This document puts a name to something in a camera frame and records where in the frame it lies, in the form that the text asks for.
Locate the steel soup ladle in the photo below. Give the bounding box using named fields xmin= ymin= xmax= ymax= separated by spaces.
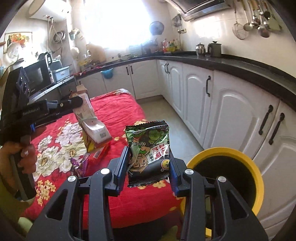
xmin=241 ymin=0 xmax=253 ymax=32

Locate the framed fruit picture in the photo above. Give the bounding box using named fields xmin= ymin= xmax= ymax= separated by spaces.
xmin=3 ymin=32 xmax=33 ymax=53

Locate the person's left hand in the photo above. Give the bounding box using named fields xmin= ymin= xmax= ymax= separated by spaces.
xmin=1 ymin=142 xmax=37 ymax=196

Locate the steel kettle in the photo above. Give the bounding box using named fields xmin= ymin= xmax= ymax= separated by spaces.
xmin=196 ymin=43 xmax=206 ymax=56

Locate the green black snack packet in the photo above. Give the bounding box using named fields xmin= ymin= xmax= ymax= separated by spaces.
xmin=125 ymin=120 xmax=170 ymax=188

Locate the black microwave oven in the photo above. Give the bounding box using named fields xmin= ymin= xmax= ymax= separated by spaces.
xmin=24 ymin=59 xmax=53 ymax=95

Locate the blue wall plate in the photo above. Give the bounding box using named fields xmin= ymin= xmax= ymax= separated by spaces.
xmin=149 ymin=21 xmax=165 ymax=36

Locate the black range hood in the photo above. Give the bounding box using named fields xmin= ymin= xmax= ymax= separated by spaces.
xmin=166 ymin=0 xmax=231 ymax=22

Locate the purple snack wrapper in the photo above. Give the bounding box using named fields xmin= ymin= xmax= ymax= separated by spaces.
xmin=70 ymin=153 xmax=90 ymax=178

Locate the red floral tablecloth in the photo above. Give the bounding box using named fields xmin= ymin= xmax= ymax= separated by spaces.
xmin=23 ymin=92 xmax=182 ymax=228

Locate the wooden cutting board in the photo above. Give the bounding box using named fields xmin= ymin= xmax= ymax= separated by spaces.
xmin=86 ymin=43 xmax=106 ymax=63

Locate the steel strainer ladle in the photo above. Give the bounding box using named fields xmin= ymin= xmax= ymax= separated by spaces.
xmin=232 ymin=1 xmax=247 ymax=40

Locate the white paper carton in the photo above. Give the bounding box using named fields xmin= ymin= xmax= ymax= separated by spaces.
xmin=71 ymin=84 xmax=112 ymax=153

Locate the white storage box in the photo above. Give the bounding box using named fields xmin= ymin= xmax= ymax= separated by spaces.
xmin=52 ymin=66 xmax=70 ymax=83

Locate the yellow rimmed trash bin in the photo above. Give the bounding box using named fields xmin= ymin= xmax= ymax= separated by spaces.
xmin=180 ymin=146 xmax=265 ymax=238

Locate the blue hanging basket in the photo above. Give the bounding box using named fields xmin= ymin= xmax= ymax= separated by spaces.
xmin=100 ymin=68 xmax=113 ymax=79

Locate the dark green pot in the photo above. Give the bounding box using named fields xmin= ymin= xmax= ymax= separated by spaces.
xmin=207 ymin=41 xmax=221 ymax=58

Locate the black kitchen countertop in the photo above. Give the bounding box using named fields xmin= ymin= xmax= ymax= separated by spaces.
xmin=75 ymin=51 xmax=296 ymax=110

